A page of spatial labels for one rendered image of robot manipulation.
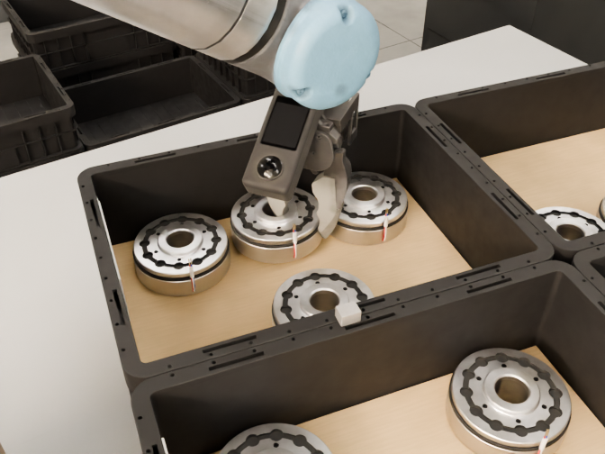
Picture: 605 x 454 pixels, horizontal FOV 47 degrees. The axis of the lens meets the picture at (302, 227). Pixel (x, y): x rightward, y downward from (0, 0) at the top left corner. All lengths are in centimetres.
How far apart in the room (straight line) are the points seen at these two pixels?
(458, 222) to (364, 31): 38
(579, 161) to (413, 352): 46
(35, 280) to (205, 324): 35
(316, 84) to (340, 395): 30
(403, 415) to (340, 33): 35
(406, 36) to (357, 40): 283
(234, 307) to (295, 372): 17
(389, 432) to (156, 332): 25
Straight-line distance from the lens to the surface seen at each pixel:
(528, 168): 97
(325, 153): 70
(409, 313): 60
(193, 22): 42
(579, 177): 97
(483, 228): 76
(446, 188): 81
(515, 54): 157
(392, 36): 327
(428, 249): 81
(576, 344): 68
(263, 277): 76
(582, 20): 232
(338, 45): 45
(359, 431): 64
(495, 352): 67
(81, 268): 101
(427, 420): 66
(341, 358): 60
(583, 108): 104
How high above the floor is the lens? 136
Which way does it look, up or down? 40 degrees down
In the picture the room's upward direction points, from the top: straight up
